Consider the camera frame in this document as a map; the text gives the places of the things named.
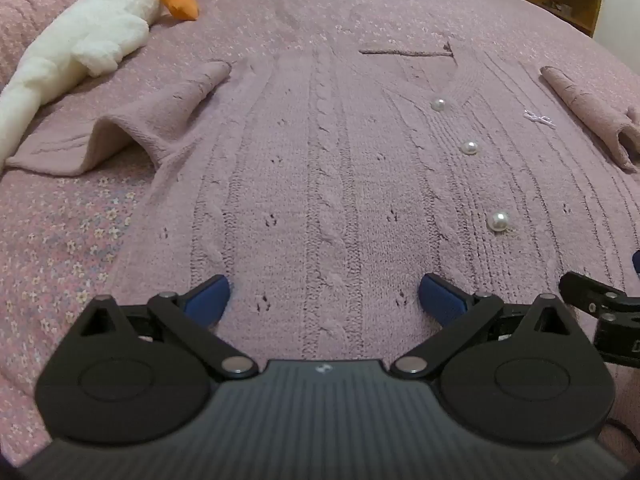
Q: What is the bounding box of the pink knit cardigan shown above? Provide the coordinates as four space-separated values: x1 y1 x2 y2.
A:
5 35 640 376

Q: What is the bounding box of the white goose plush toy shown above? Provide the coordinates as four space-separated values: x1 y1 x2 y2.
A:
0 0 200 168

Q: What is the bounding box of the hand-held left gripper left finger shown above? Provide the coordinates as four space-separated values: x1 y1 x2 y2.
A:
70 274 259 382

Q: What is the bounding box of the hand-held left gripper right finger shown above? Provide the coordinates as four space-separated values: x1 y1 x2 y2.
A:
390 272 577 381

